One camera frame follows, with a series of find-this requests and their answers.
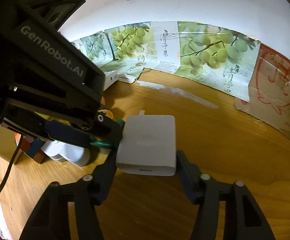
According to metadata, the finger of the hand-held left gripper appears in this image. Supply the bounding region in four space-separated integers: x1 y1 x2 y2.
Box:
70 111 124 147
44 120 96 147

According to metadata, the yellow-green grape print panel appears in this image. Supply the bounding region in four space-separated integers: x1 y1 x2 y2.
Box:
104 21 152 80

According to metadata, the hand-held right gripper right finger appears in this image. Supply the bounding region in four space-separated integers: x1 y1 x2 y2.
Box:
176 150 277 240

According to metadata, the bluish grape print panel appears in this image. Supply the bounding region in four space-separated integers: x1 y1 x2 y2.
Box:
71 31 108 68

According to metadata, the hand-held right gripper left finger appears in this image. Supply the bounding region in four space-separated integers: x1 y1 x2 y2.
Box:
19 150 122 240

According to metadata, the white charger cube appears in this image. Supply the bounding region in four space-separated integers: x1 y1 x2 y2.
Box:
115 110 177 177

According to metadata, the colourful puzzle cube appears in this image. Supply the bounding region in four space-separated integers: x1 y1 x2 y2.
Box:
14 132 47 165

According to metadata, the white digital device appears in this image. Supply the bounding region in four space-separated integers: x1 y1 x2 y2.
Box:
102 70 119 91

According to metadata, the gold and green bottle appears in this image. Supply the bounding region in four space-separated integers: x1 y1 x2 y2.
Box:
89 108 124 153

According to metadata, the grape-print cardboard backdrop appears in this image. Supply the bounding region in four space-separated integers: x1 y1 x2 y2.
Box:
150 20 261 103

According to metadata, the cardboard with red drawing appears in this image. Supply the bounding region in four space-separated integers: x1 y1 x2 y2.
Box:
234 43 290 147

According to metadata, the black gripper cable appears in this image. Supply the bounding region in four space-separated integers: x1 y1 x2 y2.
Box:
0 134 24 208

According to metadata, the white cloud-shaped case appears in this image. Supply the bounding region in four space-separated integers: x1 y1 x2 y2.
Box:
41 140 91 167

